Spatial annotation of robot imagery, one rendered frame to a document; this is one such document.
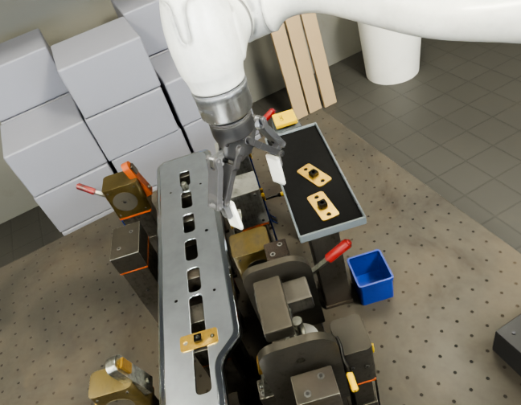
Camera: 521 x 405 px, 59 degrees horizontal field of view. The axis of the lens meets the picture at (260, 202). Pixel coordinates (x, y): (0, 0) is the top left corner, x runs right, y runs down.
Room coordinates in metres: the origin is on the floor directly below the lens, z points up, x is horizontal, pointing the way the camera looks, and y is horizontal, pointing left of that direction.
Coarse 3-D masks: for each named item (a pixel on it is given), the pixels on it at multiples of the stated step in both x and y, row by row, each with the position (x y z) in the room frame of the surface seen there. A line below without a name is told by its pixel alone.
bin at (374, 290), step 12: (372, 252) 0.82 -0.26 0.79; (348, 264) 0.81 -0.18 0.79; (360, 264) 0.82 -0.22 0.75; (372, 264) 0.82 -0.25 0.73; (384, 264) 0.78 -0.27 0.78; (360, 276) 0.82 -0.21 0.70; (372, 276) 0.81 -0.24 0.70; (384, 276) 0.79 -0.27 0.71; (360, 288) 0.72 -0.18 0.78; (372, 288) 0.72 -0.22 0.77; (384, 288) 0.72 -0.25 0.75; (360, 300) 0.74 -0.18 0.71; (372, 300) 0.72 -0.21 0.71
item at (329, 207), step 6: (318, 192) 0.73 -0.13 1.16; (312, 198) 0.71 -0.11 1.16; (318, 198) 0.71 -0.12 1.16; (324, 198) 0.70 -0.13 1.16; (312, 204) 0.70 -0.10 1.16; (318, 204) 0.68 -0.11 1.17; (324, 204) 0.68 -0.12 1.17; (330, 204) 0.68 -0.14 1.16; (318, 210) 0.68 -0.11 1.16; (324, 210) 0.67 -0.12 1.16; (330, 210) 0.66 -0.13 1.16; (336, 210) 0.66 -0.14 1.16; (324, 216) 0.65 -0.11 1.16; (330, 216) 0.65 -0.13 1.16
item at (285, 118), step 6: (276, 114) 1.08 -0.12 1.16; (282, 114) 1.07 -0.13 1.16; (288, 114) 1.06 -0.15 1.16; (294, 114) 1.05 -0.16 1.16; (276, 120) 1.06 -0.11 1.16; (282, 120) 1.05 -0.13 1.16; (288, 120) 1.04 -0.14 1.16; (294, 120) 1.03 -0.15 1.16; (276, 126) 1.03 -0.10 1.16; (282, 126) 1.03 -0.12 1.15
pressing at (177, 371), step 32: (192, 160) 1.24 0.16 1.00; (160, 192) 1.13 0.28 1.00; (192, 192) 1.08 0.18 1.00; (160, 224) 0.99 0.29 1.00; (160, 256) 0.86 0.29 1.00; (224, 256) 0.79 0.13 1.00; (160, 288) 0.76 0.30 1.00; (224, 288) 0.69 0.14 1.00; (160, 320) 0.67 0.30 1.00; (224, 320) 0.61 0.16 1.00; (160, 352) 0.58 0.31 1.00; (192, 352) 0.56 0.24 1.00; (224, 352) 0.53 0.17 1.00; (160, 384) 0.51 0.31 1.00; (192, 384) 0.48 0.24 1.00; (224, 384) 0.46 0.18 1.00
